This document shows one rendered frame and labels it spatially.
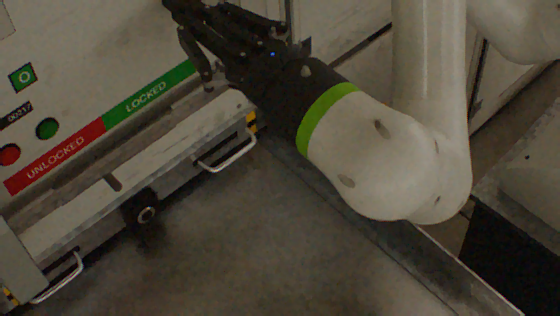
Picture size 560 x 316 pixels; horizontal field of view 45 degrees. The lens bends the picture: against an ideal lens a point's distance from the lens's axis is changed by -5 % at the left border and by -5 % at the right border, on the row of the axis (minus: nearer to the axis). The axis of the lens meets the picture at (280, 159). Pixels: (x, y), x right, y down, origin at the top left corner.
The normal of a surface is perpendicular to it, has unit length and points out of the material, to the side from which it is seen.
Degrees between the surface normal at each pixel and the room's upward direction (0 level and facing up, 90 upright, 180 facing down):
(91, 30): 90
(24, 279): 90
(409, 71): 43
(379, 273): 0
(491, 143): 0
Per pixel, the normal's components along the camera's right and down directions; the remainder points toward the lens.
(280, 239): -0.05, -0.60
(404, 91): -0.73, -0.16
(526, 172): -0.73, 0.57
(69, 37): 0.67, 0.57
